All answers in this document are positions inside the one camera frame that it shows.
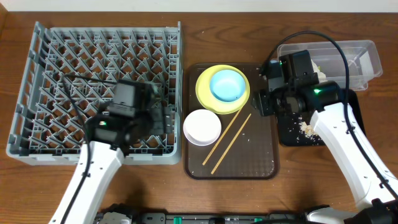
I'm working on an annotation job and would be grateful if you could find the white bowl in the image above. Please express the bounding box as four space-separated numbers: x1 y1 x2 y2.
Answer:
183 109 221 146

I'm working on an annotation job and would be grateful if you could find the dark brown serving tray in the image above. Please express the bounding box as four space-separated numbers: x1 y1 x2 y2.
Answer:
183 63 279 179

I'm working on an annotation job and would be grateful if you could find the lower wooden chopstick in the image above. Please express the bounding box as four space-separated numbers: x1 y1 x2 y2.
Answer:
211 113 252 175

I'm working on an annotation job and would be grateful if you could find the wooden chopstick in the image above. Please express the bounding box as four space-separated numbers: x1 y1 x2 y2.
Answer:
211 113 252 175
202 108 242 166

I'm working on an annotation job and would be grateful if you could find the yellow round plate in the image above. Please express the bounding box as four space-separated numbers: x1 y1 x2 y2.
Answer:
195 65 250 114

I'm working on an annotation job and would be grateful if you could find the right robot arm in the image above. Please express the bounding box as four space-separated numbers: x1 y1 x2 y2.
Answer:
253 82 397 223

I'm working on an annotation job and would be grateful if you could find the light blue bowl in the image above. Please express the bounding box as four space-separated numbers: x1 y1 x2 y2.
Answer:
210 70 246 103

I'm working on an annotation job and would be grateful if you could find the black waste tray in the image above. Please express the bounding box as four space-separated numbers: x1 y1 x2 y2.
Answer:
277 90 366 146

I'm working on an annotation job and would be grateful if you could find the upper wooden chopstick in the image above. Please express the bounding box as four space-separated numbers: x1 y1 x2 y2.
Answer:
202 108 242 166

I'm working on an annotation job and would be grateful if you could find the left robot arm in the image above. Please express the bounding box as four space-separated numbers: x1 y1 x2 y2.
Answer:
50 81 170 223

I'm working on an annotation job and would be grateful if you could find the clear plastic bin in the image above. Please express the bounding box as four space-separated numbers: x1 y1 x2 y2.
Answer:
277 40 383 91

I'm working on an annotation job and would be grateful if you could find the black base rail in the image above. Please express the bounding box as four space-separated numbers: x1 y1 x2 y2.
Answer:
95 204 330 224

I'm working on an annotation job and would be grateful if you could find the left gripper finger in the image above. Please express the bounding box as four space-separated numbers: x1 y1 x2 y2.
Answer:
150 108 165 135
162 107 173 134

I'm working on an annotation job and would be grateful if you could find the pile of rice scraps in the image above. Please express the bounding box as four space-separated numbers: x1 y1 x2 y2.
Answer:
288 114 319 140

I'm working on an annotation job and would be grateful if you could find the white tissue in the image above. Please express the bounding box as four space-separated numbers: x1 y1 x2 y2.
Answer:
311 60 327 83

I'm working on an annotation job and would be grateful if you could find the grey plastic dishwasher rack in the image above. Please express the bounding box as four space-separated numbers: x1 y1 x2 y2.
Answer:
6 24 183 166

